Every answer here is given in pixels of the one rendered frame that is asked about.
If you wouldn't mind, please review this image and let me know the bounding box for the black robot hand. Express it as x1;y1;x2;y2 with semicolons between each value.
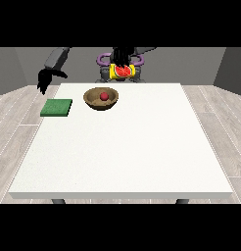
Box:
111;47;136;69
36;67;69;96

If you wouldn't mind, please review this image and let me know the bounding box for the brown wooden bowl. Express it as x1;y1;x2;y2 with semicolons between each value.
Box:
82;86;121;112

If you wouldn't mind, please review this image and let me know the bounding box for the green square pad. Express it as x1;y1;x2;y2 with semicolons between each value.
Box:
39;98;73;118

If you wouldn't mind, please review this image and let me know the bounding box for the yellow cup with melon print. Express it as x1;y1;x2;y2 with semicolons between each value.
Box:
109;63;136;80

